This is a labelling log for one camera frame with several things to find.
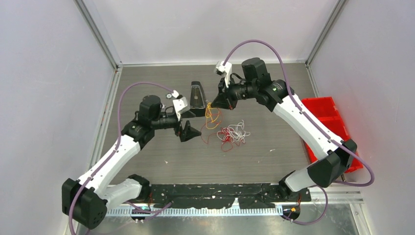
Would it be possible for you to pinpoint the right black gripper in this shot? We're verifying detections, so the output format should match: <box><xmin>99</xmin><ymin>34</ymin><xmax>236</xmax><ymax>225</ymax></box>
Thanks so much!
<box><xmin>211</xmin><ymin>76</ymin><xmax>256</xmax><ymax>111</ymax></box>

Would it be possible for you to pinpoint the yellow wire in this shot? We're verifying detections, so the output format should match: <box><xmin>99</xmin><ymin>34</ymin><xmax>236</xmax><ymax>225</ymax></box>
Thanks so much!
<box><xmin>205</xmin><ymin>103</ymin><xmax>224</xmax><ymax>130</ymax></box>

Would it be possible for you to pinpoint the white wire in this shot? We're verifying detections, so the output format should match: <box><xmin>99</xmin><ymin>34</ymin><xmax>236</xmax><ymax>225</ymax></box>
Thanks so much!
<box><xmin>216</xmin><ymin>120</ymin><xmax>251</xmax><ymax>144</ymax></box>

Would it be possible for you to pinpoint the red wire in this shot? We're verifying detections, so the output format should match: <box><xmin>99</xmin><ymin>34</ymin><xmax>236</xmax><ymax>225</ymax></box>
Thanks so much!
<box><xmin>199</xmin><ymin>110</ymin><xmax>244</xmax><ymax>152</ymax></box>

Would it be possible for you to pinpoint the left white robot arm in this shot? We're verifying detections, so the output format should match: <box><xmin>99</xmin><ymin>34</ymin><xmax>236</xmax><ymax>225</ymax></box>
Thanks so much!
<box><xmin>61</xmin><ymin>95</ymin><xmax>201</xmax><ymax>230</ymax></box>

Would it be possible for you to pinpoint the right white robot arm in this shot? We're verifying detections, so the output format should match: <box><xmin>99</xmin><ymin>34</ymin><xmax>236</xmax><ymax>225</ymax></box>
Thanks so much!
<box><xmin>211</xmin><ymin>57</ymin><xmax>357</xmax><ymax>201</ymax></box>

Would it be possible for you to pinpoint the black metronome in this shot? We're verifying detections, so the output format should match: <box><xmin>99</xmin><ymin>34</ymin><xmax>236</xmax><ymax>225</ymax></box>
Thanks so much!
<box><xmin>189</xmin><ymin>81</ymin><xmax>207</xmax><ymax>117</ymax></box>

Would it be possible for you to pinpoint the red plastic bin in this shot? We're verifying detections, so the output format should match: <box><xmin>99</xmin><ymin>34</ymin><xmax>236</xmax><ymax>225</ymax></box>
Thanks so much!
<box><xmin>301</xmin><ymin>96</ymin><xmax>363</xmax><ymax>173</ymax></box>

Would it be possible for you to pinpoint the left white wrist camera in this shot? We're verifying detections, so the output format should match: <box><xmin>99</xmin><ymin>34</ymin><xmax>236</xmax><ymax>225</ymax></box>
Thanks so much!
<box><xmin>166</xmin><ymin>90</ymin><xmax>190</xmax><ymax>121</ymax></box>

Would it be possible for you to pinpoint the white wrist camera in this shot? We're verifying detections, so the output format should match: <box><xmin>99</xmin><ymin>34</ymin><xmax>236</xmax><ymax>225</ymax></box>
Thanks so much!
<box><xmin>166</xmin><ymin>90</ymin><xmax>190</xmax><ymax>121</ymax></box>
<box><xmin>214</xmin><ymin>61</ymin><xmax>232</xmax><ymax>88</ymax></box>

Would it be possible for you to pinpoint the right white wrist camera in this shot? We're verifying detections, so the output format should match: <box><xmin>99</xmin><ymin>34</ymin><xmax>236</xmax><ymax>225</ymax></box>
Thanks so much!
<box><xmin>214</xmin><ymin>61</ymin><xmax>232</xmax><ymax>88</ymax></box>

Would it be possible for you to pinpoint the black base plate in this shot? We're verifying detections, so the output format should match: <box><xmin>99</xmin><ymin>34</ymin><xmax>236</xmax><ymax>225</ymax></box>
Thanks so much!
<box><xmin>138</xmin><ymin>183</ymin><xmax>311</xmax><ymax>209</ymax></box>

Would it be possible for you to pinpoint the white slotted cable duct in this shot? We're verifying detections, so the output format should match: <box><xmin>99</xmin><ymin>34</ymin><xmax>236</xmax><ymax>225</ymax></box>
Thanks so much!
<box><xmin>106</xmin><ymin>205</ymin><xmax>283</xmax><ymax>217</ymax></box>

